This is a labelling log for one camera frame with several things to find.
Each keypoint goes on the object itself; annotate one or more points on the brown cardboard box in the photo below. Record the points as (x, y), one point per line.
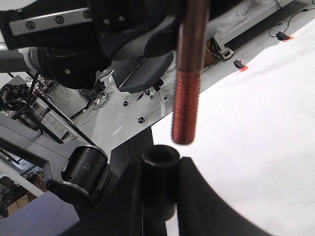
(209, 54)

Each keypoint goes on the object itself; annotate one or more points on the grey office chair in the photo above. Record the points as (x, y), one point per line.
(145, 71)

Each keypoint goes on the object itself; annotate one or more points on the black cylindrical sleeve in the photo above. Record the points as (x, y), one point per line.
(160, 182)

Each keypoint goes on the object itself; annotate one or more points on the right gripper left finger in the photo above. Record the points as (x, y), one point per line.
(115, 211)

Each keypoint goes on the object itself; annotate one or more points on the copper threaded bolt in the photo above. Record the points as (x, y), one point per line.
(188, 81)

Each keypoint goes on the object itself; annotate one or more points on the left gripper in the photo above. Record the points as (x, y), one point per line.
(128, 22)

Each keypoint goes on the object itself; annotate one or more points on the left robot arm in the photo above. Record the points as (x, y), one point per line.
(71, 68)

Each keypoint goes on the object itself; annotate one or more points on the black orange table clamp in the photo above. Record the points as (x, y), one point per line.
(240, 65)
(284, 36)

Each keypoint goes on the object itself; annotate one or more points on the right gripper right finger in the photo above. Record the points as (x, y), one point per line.
(201, 211)

